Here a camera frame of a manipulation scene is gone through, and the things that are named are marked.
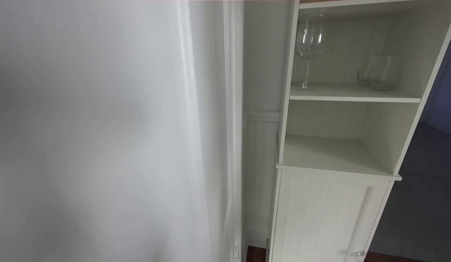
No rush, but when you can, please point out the white cabinet door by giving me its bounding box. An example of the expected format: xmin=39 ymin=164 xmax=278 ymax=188
xmin=268 ymin=166 xmax=397 ymax=262

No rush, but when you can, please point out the white shelf cabinet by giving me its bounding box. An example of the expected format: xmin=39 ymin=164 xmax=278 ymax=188
xmin=266 ymin=0 xmax=451 ymax=262

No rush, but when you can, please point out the white cabinet door handle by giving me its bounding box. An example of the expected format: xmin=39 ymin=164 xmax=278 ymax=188
xmin=344 ymin=185 xmax=376 ymax=262

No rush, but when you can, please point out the clear stemless glass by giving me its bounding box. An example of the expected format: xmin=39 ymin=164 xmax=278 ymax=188
xmin=357 ymin=52 xmax=400 ymax=93

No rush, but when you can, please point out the clear stemmed wine glass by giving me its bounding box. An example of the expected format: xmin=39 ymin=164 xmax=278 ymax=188
xmin=294 ymin=16 xmax=329 ymax=92

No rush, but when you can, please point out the white panelled door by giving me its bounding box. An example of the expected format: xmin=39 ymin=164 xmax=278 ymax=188
xmin=0 ymin=0 xmax=245 ymax=262

